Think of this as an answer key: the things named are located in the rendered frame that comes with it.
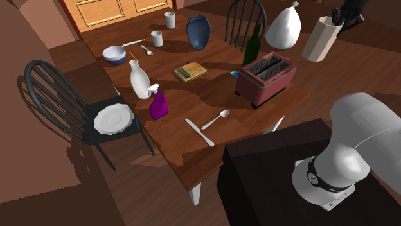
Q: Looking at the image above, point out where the white plate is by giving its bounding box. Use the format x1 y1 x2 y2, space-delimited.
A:
93 103 136 136

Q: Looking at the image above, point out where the beige knife block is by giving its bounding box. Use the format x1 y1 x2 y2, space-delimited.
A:
301 16 344 63

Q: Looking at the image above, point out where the white sack-shaped vase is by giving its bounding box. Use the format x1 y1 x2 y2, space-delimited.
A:
265 1 302 50

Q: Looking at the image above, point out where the black spindle chair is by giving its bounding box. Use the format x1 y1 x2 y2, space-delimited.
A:
224 0 268 53
24 60 156 171

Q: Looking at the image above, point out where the green glass bottle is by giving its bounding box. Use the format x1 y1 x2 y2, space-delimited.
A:
242 23 262 67

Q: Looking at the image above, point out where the red toaster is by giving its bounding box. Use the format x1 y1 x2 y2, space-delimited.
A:
235 51 298 110

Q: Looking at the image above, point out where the dark blue vase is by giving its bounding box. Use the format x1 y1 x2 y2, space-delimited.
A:
186 15 211 51

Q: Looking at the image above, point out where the large silver spoon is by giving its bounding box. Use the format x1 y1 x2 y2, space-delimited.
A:
200 109 230 131

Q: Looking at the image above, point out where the yellow book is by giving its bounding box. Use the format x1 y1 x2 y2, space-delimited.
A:
174 61 208 83

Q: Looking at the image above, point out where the wooden table with white legs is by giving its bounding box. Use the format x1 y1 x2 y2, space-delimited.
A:
80 7 311 207

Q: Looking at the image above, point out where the white cup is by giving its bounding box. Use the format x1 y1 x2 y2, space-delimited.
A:
163 11 176 30
150 30 164 48

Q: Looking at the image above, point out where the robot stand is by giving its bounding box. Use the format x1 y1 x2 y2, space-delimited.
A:
216 118 401 226

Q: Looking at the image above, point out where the silver table knife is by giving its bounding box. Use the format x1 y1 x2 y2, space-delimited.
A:
184 118 216 148

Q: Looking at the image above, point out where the small silver spoon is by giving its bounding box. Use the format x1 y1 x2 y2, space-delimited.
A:
139 44 154 57

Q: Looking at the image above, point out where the purple spray bottle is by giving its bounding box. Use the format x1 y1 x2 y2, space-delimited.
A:
145 83 169 121

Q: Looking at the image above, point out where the white pen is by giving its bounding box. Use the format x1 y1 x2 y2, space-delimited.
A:
121 39 145 48

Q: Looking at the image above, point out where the white ceramic bottle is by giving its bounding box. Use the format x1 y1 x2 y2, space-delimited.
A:
129 58 152 100

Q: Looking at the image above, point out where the white and blue bowl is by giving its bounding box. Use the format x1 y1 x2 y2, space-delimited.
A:
102 45 127 66

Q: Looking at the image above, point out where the wooden panel door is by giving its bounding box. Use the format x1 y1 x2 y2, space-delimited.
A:
57 0 178 33

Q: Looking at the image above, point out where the black knife handle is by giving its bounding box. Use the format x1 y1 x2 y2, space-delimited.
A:
331 8 344 26

